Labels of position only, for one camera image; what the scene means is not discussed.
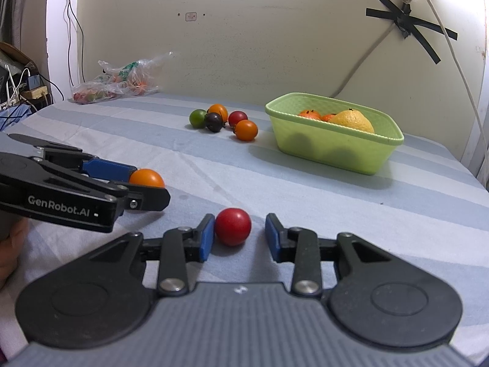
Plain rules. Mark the small wall sticker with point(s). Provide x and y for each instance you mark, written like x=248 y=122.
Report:
x=190 y=16

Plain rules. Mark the clear plastic bag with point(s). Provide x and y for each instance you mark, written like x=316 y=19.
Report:
x=114 y=86

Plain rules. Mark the large green tomato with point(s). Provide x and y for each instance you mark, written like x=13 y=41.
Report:
x=197 y=119

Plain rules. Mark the green plastic basket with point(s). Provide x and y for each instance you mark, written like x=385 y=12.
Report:
x=328 y=153

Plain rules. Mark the small red tomato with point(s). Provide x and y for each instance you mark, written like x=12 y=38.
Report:
x=237 y=117

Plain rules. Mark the person's left hand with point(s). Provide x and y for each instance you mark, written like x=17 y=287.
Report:
x=13 y=248

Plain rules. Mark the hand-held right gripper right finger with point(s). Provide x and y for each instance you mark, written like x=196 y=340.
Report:
x=274 y=237

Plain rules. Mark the large red tomato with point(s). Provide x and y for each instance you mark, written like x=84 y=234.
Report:
x=233 y=226

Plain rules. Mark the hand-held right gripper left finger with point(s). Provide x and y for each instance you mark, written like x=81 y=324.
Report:
x=206 y=237

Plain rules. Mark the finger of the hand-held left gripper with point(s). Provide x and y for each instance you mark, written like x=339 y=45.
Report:
x=149 y=198
x=110 y=169

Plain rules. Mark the large yellow lemon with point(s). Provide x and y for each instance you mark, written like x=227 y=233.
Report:
x=353 y=121

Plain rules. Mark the dark charger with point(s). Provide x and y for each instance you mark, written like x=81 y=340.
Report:
x=33 y=82

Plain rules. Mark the beige power strip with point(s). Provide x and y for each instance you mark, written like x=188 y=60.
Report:
x=34 y=93

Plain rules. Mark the orange tomato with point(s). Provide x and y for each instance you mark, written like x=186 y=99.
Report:
x=147 y=179
x=219 y=110
x=246 y=130

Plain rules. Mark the dark purple tomato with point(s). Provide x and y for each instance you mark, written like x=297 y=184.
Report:
x=214 y=123

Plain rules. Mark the blue cloth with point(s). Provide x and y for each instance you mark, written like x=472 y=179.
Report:
x=13 y=116

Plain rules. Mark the black tape cross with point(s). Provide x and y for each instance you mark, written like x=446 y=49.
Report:
x=405 y=17

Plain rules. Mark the aluminium window frame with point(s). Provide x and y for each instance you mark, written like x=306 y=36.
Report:
x=477 y=149

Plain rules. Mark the striped bed sheet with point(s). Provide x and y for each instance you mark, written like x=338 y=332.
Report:
x=305 y=198

